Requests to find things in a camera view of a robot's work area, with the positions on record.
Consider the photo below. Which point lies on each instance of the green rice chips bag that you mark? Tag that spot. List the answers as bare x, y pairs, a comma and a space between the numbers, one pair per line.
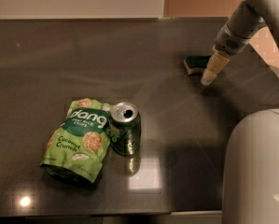
76, 150

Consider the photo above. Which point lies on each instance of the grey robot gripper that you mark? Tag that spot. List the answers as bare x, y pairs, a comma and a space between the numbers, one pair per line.
229, 41

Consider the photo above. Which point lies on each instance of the green and yellow sponge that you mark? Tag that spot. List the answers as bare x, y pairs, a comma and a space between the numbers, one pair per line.
196, 64

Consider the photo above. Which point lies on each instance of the green soda can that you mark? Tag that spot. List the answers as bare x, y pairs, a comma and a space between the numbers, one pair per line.
125, 128

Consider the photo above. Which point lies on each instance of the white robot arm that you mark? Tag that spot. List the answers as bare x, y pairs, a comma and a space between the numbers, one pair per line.
251, 170

